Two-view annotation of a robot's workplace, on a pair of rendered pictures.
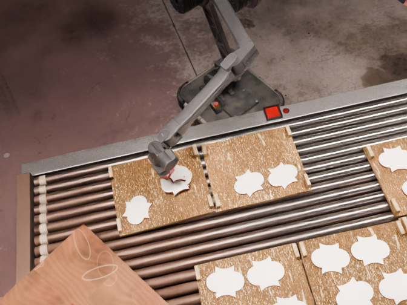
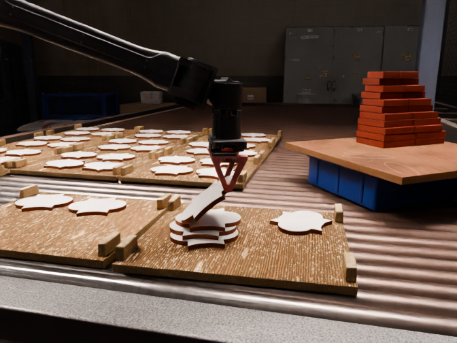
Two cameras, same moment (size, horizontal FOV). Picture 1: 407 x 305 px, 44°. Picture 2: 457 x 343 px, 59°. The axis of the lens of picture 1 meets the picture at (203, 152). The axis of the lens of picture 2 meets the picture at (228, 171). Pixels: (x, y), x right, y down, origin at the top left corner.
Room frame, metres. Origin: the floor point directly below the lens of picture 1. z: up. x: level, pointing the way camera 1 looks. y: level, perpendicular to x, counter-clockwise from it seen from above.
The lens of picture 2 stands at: (1.85, 0.40, 1.25)
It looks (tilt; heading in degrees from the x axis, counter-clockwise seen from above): 13 degrees down; 196
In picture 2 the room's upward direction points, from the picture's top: straight up
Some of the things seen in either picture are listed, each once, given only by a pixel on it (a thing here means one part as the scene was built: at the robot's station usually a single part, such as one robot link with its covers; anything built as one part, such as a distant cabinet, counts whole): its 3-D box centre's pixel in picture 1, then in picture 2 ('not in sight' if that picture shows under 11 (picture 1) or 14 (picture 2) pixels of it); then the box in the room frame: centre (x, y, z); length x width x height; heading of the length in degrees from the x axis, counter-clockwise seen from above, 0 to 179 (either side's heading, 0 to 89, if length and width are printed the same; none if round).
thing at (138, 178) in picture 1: (160, 189); (244, 237); (1.11, 0.22, 0.93); 0.41 x 0.35 x 0.02; 95
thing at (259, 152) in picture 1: (254, 167); (62, 221); (1.13, -0.21, 0.93); 0.41 x 0.35 x 0.02; 93
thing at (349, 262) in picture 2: (111, 172); (349, 266); (1.22, 0.42, 0.95); 0.06 x 0.02 x 0.03; 5
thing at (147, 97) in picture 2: not in sight; (151, 97); (-4.98, -3.10, 0.86); 0.37 x 0.30 x 0.22; 100
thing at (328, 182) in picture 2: not in sight; (379, 173); (0.63, 0.51, 0.97); 0.31 x 0.31 x 0.10; 39
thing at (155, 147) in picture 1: (157, 150); (226, 95); (1.11, 0.18, 1.21); 0.07 x 0.06 x 0.07; 30
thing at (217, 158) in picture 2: not in sight; (227, 166); (1.14, 0.19, 1.08); 0.07 x 0.07 x 0.09; 24
